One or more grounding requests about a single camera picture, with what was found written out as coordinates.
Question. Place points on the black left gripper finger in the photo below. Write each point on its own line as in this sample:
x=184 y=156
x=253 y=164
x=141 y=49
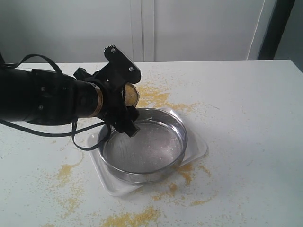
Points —
x=132 y=115

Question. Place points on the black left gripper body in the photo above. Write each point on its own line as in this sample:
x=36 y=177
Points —
x=113 y=110

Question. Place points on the stainless steel cup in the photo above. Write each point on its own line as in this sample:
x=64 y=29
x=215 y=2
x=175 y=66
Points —
x=132 y=95

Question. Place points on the round stainless steel sieve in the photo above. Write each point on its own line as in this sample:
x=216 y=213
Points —
x=155 y=152

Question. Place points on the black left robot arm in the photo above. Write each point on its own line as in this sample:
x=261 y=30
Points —
x=44 y=97

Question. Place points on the grain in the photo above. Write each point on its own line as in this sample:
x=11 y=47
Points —
x=132 y=95

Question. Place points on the white plastic tray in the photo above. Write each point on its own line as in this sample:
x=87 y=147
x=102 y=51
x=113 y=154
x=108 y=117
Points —
x=196 y=147

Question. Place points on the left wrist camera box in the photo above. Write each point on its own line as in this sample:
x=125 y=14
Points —
x=122 y=65

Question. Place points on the black vertical post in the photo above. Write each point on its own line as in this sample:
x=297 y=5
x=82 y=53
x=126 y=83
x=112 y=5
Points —
x=275 y=29

